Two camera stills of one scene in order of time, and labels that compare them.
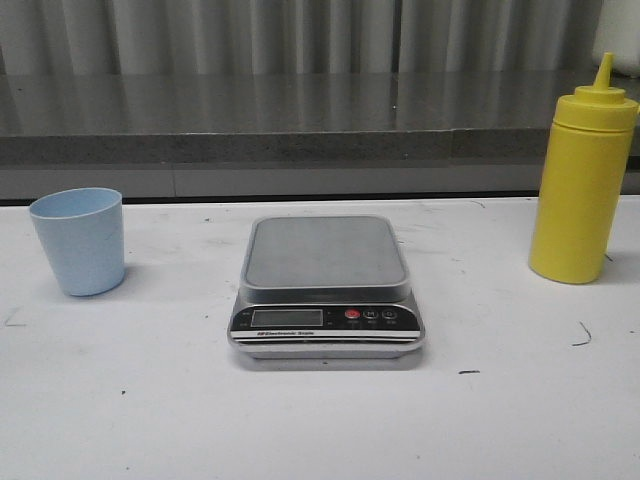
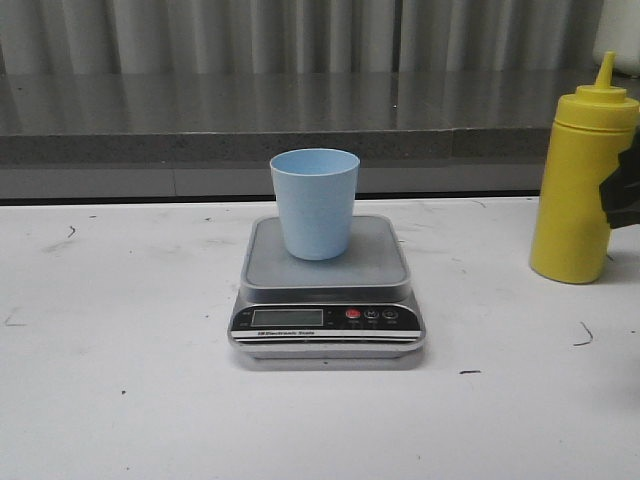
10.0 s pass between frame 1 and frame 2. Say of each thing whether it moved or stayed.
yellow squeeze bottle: stayed
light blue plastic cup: moved
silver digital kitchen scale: stayed
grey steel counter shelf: stayed
